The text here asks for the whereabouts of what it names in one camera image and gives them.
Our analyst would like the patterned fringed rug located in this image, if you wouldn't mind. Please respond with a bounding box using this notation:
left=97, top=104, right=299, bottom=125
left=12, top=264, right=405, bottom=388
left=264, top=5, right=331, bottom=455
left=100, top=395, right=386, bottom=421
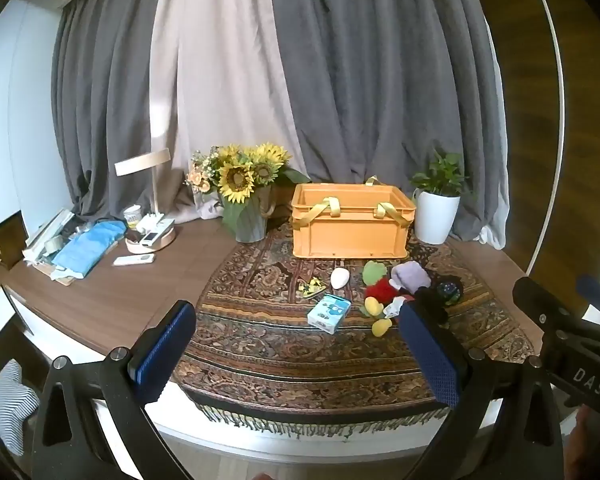
left=172, top=220, right=537, bottom=440

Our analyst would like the red plush toy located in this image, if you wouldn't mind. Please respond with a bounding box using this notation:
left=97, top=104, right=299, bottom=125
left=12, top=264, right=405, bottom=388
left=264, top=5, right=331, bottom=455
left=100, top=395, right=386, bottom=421
left=364, top=280, right=400, bottom=311

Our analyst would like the blue cloth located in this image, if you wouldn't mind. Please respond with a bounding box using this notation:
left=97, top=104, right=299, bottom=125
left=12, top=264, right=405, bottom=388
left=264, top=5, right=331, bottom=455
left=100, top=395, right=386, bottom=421
left=51, top=219, right=127, bottom=279

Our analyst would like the potted plant in white pot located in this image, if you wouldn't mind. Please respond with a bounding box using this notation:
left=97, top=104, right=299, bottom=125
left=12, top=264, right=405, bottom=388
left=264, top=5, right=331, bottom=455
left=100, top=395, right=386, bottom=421
left=410, top=149, right=472, bottom=246

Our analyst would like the white remote control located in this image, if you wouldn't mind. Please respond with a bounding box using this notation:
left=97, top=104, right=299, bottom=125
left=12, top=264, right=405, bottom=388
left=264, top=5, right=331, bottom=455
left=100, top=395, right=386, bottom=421
left=113, top=253, right=156, bottom=267

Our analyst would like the grey ribbed vase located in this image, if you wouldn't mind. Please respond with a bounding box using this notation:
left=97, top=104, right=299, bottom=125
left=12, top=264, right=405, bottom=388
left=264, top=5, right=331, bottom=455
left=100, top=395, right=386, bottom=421
left=221, top=195, right=271, bottom=244

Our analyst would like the white long box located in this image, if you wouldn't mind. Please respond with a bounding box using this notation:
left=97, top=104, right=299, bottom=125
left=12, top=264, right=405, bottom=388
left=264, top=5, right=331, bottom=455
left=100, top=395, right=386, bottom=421
left=22, top=209, right=76, bottom=266

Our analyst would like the sunflower bouquet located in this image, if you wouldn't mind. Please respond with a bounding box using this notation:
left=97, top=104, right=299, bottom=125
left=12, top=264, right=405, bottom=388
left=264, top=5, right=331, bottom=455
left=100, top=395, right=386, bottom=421
left=185, top=142, right=312, bottom=231

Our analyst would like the black ball with blue dots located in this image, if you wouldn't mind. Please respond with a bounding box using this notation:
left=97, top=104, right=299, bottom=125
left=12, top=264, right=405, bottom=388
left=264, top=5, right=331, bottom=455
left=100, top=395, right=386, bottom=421
left=432, top=277, right=465, bottom=307

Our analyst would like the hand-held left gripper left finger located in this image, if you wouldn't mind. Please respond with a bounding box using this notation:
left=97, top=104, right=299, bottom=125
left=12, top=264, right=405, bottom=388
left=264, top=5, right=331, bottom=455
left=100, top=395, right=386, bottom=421
left=31, top=300, right=198, bottom=480

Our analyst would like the striped cloth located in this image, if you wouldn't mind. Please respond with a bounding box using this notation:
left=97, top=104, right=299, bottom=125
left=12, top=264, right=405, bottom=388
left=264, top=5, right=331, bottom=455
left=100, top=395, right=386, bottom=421
left=0, top=359, right=40, bottom=457

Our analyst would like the blue tissue pack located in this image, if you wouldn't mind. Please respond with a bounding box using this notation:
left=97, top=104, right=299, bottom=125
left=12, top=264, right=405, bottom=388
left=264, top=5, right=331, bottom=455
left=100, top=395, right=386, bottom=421
left=307, top=294, right=352, bottom=335

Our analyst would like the grey curtain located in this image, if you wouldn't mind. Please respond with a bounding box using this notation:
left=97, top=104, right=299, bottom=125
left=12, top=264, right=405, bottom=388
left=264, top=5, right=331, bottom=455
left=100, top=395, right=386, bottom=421
left=269, top=0, right=510, bottom=252
left=51, top=0, right=182, bottom=222

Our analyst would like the beige curtain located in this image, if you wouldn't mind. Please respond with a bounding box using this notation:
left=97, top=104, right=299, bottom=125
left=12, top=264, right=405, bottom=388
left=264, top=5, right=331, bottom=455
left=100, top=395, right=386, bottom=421
left=151, top=0, right=312, bottom=225

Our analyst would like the lilac teardrop sponge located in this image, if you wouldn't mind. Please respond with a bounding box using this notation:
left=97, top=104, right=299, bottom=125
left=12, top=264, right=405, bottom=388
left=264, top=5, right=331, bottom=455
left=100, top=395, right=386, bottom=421
left=391, top=261, right=431, bottom=293

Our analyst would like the orange plastic crate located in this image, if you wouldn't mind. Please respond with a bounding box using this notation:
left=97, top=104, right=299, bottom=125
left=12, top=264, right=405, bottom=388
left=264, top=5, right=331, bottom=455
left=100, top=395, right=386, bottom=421
left=291, top=176, right=419, bottom=260

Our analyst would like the green plush toy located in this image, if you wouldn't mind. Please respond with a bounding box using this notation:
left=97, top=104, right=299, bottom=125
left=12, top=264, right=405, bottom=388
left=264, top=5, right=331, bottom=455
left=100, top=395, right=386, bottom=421
left=362, top=260, right=389, bottom=286

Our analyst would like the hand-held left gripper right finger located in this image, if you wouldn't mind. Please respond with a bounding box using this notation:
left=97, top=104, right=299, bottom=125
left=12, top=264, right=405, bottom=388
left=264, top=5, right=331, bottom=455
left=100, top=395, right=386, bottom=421
left=397, top=300, right=565, bottom=480

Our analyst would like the white desk lamp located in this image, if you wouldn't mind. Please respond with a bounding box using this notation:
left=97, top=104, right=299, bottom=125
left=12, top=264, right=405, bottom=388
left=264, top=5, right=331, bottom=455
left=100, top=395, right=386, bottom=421
left=114, top=147, right=177, bottom=254

